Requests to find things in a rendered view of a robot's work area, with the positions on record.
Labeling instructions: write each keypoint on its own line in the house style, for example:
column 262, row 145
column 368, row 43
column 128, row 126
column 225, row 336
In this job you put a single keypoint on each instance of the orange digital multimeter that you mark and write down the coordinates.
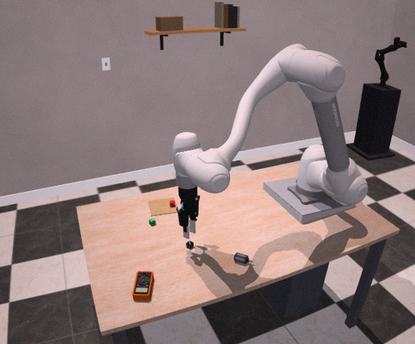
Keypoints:
column 143, row 286

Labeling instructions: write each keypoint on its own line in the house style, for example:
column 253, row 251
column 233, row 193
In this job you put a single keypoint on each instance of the tan mat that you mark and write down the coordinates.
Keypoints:
column 161, row 207

